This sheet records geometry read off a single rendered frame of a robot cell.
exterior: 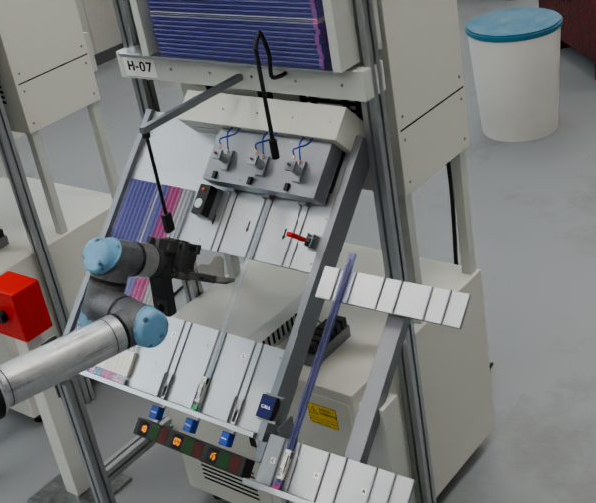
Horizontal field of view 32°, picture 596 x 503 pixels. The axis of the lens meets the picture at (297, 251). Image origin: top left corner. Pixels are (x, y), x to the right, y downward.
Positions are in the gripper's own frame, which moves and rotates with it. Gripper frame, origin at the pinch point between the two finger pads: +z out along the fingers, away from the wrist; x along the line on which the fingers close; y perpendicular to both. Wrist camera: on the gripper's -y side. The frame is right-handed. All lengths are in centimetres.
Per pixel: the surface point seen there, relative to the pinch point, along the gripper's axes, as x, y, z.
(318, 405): -10.1, -28.0, 38.1
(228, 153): 11.0, 28.7, 10.7
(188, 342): 9.0, -17.0, 7.3
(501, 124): 85, 82, 293
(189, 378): 5.1, -24.6, 5.6
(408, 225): -20, 20, 47
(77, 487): 83, -80, 52
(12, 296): 79, -20, 11
